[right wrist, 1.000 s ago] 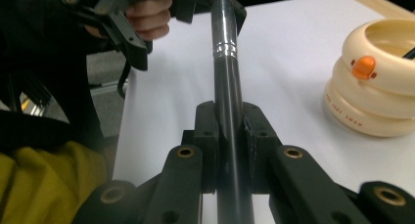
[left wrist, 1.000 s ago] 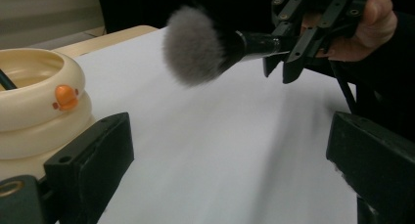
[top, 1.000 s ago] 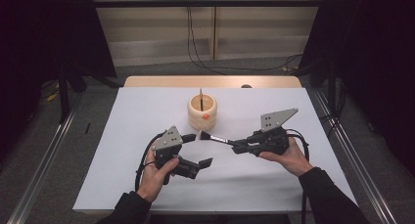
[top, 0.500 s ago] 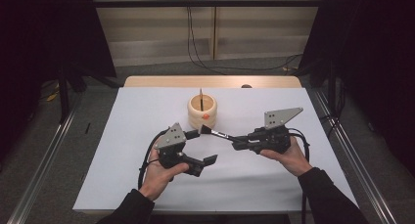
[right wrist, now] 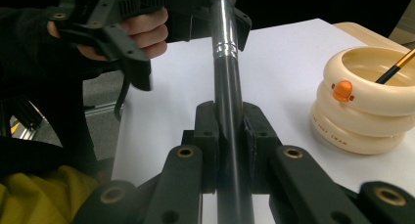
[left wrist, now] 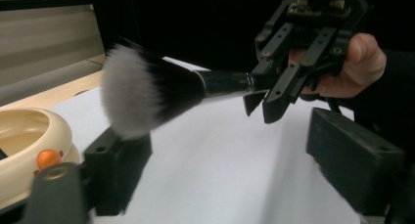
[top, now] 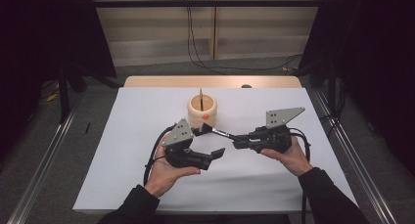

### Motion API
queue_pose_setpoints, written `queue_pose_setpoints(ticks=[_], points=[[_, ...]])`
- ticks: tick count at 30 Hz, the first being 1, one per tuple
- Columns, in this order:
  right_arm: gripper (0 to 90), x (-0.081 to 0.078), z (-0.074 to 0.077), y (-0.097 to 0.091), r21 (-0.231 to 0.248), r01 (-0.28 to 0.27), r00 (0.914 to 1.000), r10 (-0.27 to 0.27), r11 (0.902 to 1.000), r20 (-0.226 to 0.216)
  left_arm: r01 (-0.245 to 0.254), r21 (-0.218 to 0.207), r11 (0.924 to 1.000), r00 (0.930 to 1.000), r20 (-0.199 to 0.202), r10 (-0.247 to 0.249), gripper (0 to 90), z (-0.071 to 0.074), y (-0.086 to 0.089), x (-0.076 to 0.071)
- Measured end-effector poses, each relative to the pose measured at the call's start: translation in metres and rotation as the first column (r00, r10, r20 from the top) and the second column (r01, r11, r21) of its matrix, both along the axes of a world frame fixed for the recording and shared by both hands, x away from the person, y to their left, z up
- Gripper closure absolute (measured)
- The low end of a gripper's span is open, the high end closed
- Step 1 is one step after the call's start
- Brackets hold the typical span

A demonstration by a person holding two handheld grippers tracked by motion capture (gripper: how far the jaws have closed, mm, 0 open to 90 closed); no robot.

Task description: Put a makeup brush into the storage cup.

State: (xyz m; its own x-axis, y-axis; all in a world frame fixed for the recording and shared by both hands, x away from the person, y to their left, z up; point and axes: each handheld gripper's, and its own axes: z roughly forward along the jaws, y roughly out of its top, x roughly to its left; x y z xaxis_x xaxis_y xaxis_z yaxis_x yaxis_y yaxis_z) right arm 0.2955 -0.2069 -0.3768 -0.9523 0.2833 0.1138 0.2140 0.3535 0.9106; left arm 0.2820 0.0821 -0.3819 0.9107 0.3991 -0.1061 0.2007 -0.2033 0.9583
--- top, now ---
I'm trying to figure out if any left hand-held gripper black cable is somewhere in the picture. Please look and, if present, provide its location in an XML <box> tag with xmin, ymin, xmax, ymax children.
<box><xmin>142</xmin><ymin>124</ymin><xmax>177</xmax><ymax>187</ymax></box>

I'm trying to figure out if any black makeup brush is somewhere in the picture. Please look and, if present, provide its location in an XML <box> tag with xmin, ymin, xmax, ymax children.
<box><xmin>208</xmin><ymin>126</ymin><xmax>239</xmax><ymax>141</ymax></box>

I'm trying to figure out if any black wall cable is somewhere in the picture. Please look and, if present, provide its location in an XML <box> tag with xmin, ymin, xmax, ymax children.
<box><xmin>185</xmin><ymin>0</ymin><xmax>229</xmax><ymax>75</ymax></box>
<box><xmin>187</xmin><ymin>0</ymin><xmax>304</xmax><ymax>71</ymax></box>

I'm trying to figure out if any person's right hand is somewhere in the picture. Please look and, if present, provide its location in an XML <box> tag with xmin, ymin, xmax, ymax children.
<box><xmin>259</xmin><ymin>135</ymin><xmax>315</xmax><ymax>178</ymax></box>

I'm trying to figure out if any black curtain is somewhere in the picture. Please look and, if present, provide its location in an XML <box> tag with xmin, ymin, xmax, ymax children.
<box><xmin>298</xmin><ymin>0</ymin><xmax>415</xmax><ymax>168</ymax></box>
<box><xmin>0</xmin><ymin>0</ymin><xmax>117</xmax><ymax>159</ymax></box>

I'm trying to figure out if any right hand-held gripper black cable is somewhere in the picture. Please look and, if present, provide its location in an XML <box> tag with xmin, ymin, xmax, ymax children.
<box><xmin>288</xmin><ymin>127</ymin><xmax>311</xmax><ymax>224</ymax></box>

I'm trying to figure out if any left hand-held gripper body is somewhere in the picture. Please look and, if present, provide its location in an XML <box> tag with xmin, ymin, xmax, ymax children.
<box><xmin>161</xmin><ymin>117</ymin><xmax>213</xmax><ymax>171</ymax></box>

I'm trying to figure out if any white table cover sheet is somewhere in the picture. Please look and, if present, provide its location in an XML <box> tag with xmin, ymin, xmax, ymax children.
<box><xmin>71</xmin><ymin>86</ymin><xmax>358</xmax><ymax>213</ymax></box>

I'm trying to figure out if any hand-held gripper black cable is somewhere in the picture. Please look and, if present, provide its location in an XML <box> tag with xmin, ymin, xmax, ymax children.
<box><xmin>142</xmin><ymin>124</ymin><xmax>177</xmax><ymax>187</ymax></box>
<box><xmin>288</xmin><ymin>127</ymin><xmax>311</xmax><ymax>224</ymax></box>

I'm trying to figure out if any cream ringed cup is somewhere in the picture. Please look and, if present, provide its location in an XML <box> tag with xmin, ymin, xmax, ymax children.
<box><xmin>186</xmin><ymin>93</ymin><xmax>218</xmax><ymax>130</ymax></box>

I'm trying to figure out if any person's left hand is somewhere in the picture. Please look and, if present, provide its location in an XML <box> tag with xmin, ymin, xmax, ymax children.
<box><xmin>144</xmin><ymin>135</ymin><xmax>202</xmax><ymax>199</ymax></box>

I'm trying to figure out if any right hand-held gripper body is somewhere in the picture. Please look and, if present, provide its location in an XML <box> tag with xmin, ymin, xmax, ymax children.
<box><xmin>246</xmin><ymin>106</ymin><xmax>306</xmax><ymax>155</ymax></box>

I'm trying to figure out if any black horizontal frame bar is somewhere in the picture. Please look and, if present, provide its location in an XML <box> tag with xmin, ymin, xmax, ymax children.
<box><xmin>58</xmin><ymin>0</ymin><xmax>327</xmax><ymax>9</ymax></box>

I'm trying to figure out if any black metal stand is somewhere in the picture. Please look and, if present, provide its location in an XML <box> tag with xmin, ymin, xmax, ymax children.
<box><xmin>327</xmin><ymin>54</ymin><xmax>338</xmax><ymax>115</ymax></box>
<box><xmin>58</xmin><ymin>62</ymin><xmax>71</xmax><ymax>124</ymax></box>

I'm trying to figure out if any aluminium floor rail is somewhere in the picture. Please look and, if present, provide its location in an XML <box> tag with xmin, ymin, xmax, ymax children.
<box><xmin>6</xmin><ymin>103</ymin><xmax>79</xmax><ymax>224</ymax></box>
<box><xmin>314</xmin><ymin>90</ymin><xmax>398</xmax><ymax>224</ymax></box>

